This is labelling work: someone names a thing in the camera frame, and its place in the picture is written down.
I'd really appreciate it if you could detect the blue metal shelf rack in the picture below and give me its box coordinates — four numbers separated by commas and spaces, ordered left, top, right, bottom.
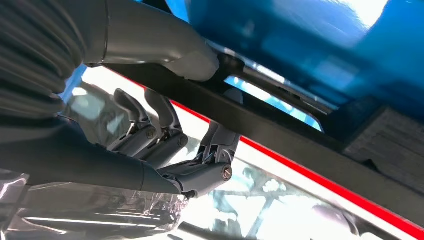
59, 0, 424, 133

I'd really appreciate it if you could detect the white vehicle with red stripe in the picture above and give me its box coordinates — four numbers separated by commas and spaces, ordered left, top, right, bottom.
61, 66, 424, 240

